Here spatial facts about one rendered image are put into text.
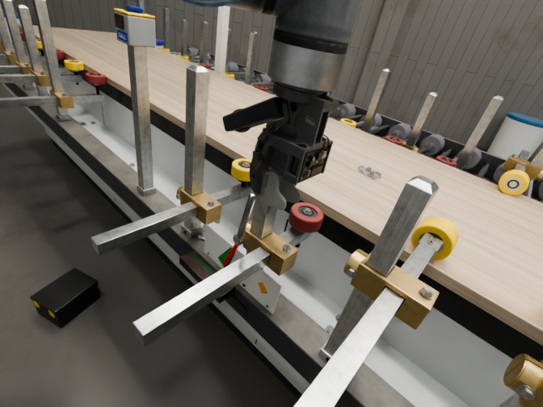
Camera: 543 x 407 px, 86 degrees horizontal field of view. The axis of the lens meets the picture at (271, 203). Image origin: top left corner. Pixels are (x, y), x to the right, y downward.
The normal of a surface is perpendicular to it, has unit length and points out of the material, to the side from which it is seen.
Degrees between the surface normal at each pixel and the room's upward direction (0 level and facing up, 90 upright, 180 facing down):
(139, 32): 90
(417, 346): 90
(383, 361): 0
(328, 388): 0
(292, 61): 89
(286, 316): 0
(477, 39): 90
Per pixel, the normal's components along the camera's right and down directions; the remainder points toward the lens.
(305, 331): 0.18, -0.82
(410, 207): -0.66, 0.31
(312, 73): 0.07, 0.55
